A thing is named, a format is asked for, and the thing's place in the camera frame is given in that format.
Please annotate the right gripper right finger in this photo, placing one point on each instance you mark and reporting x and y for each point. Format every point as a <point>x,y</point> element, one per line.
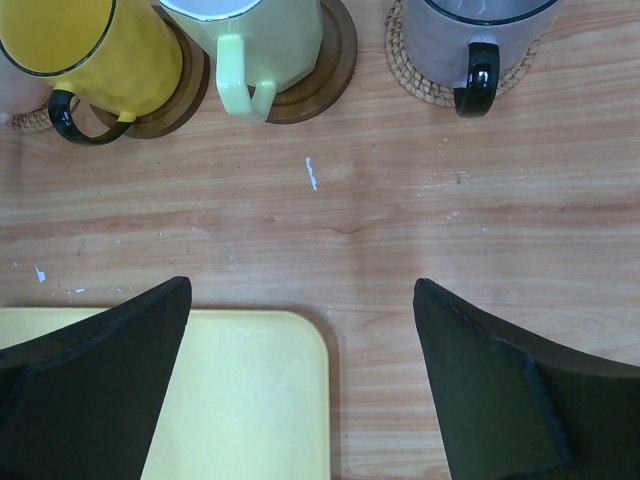
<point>512,404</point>

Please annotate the dark brown wooden coaster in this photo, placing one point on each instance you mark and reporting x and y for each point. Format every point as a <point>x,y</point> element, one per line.
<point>334,69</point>

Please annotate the purple translucent cup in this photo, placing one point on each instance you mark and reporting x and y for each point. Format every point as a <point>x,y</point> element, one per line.
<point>469,45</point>

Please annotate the yellow translucent cup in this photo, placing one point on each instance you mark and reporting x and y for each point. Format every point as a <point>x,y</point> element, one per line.
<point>52,41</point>

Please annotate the light woven rattan coaster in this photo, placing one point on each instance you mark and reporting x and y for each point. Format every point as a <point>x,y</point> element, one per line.
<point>424,89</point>

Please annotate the white cup green handle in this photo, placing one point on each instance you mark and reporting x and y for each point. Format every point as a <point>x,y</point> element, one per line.
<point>260,47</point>

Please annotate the yellow plastic tray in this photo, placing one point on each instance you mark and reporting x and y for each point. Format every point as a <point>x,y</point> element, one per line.
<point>248,397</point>

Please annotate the pink translucent cup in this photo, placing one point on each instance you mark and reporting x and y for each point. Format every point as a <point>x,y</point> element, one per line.
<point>20,92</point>

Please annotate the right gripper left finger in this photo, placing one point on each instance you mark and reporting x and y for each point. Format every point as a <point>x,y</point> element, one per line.
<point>83,401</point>

